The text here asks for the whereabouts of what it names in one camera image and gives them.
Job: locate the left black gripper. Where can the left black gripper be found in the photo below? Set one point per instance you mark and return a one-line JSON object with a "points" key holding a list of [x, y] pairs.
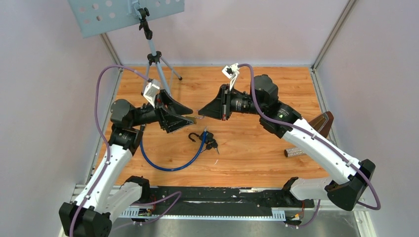
{"points": [[167, 120]]}

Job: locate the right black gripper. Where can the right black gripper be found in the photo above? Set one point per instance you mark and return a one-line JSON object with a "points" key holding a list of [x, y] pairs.
{"points": [[220, 107]]}

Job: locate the black keys bunch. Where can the black keys bunch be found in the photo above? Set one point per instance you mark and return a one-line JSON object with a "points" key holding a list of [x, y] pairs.
{"points": [[212, 144]]}

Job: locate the brass padlock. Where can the brass padlock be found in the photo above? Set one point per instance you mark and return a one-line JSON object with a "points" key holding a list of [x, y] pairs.
{"points": [[194, 118]]}

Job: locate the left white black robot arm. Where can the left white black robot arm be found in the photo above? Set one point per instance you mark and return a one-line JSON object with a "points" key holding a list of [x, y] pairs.
{"points": [[94, 210]]}

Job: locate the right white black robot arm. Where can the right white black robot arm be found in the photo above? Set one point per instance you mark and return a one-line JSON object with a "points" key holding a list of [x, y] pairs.
{"points": [[347, 178]]}

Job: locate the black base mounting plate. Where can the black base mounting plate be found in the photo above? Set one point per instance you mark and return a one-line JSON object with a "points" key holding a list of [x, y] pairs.
{"points": [[212, 202]]}

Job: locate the brown wooden metronome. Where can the brown wooden metronome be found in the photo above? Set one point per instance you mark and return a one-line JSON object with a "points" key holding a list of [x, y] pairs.
{"points": [[323, 123]]}

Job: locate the blue music stand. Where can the blue music stand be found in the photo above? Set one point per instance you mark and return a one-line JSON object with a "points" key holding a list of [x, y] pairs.
{"points": [[96, 17]]}

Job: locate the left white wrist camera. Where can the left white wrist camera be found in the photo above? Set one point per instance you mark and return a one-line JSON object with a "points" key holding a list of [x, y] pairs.
{"points": [[151, 90]]}

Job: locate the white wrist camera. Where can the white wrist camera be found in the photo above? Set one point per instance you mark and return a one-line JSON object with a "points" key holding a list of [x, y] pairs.
{"points": [[151, 90], [232, 73]]}

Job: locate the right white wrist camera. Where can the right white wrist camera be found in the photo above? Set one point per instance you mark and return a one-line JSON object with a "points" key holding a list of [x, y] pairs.
{"points": [[232, 73]]}

